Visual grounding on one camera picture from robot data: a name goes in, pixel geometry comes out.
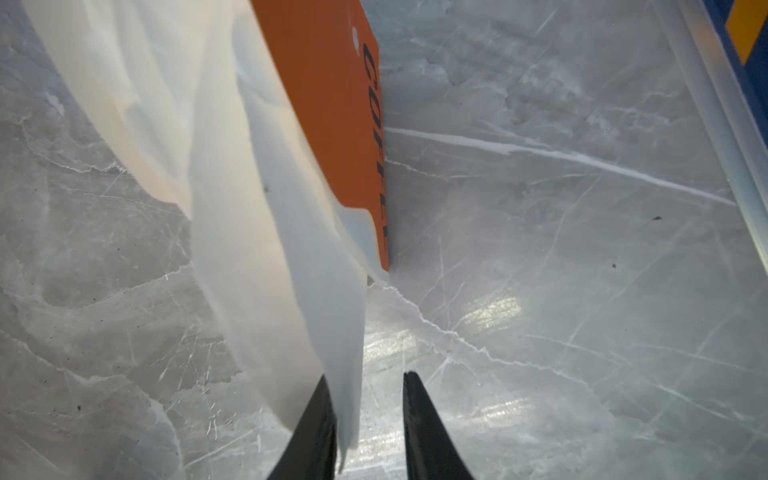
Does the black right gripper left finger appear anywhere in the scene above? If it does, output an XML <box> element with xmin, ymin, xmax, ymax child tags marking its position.
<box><xmin>267</xmin><ymin>377</ymin><xmax>337</xmax><ymax>480</ymax></box>

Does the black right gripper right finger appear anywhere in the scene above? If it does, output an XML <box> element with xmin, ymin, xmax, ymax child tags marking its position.
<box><xmin>403</xmin><ymin>371</ymin><xmax>473</xmax><ymax>480</ymax></box>

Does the orange coffee filter pack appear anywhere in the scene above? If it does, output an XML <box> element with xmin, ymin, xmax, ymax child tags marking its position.
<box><xmin>20</xmin><ymin>0</ymin><xmax>391</xmax><ymax>283</ymax></box>

